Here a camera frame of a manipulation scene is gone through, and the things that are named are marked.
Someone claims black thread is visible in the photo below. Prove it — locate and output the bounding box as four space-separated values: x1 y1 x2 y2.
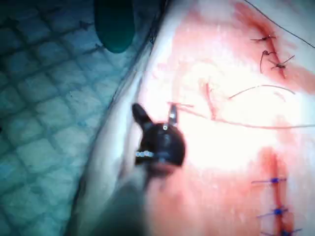
167 0 315 130

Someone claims quilted cloth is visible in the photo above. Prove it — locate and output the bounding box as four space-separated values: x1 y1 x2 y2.
0 0 173 236

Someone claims right arm needle driver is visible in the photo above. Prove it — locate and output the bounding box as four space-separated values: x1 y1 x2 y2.
134 122 187 171

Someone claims blue stitching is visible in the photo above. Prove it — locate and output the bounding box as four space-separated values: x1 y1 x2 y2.
251 176 304 236

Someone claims curved steel needle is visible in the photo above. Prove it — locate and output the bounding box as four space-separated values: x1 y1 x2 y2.
228 84 296 100

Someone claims dark rounded rod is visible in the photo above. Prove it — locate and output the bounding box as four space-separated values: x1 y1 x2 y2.
94 0 136 54

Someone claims right arm needle driver jaw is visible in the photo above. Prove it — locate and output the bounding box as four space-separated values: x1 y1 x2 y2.
168 104 179 126
131 103 155 130

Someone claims black stitching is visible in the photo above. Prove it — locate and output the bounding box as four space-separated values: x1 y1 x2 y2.
250 34 296 80

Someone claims tissue pad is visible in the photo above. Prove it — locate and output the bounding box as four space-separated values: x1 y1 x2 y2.
71 0 315 236

